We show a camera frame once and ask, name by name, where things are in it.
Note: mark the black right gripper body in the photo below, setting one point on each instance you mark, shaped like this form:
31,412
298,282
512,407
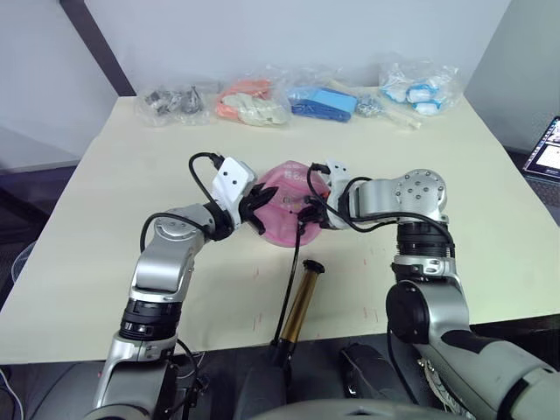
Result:
322,210

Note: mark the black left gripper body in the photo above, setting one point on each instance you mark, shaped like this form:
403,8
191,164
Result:
244,214

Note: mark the pink deflated ball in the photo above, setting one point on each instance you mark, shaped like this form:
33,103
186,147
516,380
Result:
280,221

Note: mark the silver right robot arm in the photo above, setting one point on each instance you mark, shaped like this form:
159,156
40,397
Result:
420,188

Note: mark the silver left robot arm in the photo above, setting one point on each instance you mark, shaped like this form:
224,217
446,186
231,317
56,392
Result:
164,262

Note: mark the clear bag of orange gloves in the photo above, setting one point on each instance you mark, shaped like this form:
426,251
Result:
249,105

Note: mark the clear bag with blue box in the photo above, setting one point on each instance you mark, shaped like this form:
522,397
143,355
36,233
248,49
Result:
326,102

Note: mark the clear bag of metal screws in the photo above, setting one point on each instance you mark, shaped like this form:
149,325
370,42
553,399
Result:
369,105

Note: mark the cream plastic sticks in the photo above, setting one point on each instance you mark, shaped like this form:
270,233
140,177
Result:
404,119

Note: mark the clear bag of black parts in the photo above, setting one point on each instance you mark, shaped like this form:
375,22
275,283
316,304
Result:
170,102

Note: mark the clear bag of white rolls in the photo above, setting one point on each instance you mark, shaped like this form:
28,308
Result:
420,89

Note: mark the dark rounded shape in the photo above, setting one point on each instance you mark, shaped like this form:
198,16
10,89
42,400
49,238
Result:
365,372

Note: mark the silver robot torso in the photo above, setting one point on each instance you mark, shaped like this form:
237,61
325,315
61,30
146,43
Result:
372,413

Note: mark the open laptop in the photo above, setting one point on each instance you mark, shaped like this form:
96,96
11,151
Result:
546,151

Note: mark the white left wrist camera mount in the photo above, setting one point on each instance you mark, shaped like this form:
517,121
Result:
232,175

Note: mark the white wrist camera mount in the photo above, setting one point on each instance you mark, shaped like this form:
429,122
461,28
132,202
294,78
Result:
339,170
232,175

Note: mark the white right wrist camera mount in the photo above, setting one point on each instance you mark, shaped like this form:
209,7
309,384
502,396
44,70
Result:
339,170

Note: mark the dark diagonal wall beam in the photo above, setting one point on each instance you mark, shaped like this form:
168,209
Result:
96,44

